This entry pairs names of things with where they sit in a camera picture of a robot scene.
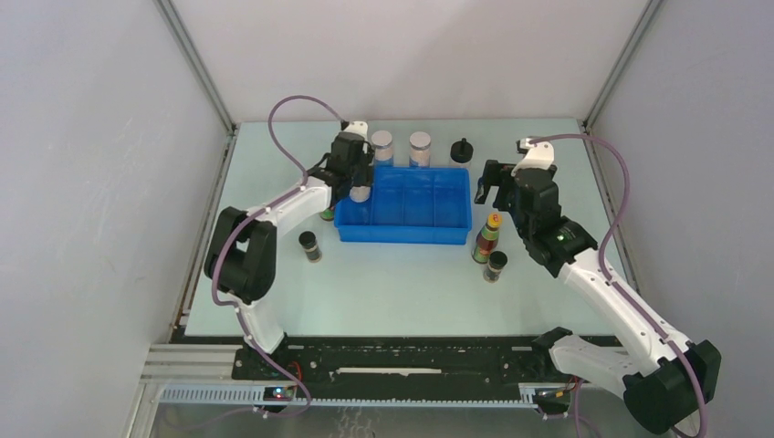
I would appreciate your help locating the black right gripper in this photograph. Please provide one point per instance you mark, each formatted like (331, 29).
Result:
(496, 174)

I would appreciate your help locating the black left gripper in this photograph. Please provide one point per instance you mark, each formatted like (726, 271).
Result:
(367, 159)

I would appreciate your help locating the silver-lid blue-label jar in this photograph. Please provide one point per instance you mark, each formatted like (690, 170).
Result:
(420, 149)
(381, 141)

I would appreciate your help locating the red sauce bottle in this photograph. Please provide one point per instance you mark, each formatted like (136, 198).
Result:
(328, 214)
(487, 238)

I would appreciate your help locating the black-lid jar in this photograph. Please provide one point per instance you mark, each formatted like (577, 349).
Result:
(461, 153)
(360, 194)

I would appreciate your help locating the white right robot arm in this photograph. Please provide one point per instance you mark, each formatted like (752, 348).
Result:
(662, 376)

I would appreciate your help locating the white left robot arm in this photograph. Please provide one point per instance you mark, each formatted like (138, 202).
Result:
(241, 260)

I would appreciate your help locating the blue divided plastic bin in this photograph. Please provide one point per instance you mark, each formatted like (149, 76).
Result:
(410, 205)

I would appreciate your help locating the small black-cap spice jar right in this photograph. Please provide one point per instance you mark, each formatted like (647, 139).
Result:
(496, 262)

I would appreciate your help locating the small black-cap spice jar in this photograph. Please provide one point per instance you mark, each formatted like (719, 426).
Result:
(310, 245)
(496, 262)

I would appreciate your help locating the small black-cap spice jar left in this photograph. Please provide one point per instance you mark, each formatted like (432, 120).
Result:
(310, 245)

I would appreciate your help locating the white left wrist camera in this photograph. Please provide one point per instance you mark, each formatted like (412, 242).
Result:
(357, 127)

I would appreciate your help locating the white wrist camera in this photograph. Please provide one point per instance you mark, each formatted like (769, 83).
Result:
(357, 127)
(536, 155)

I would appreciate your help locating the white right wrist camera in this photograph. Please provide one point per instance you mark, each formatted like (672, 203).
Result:
(536, 155)

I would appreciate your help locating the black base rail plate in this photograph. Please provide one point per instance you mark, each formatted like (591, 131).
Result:
(406, 369)

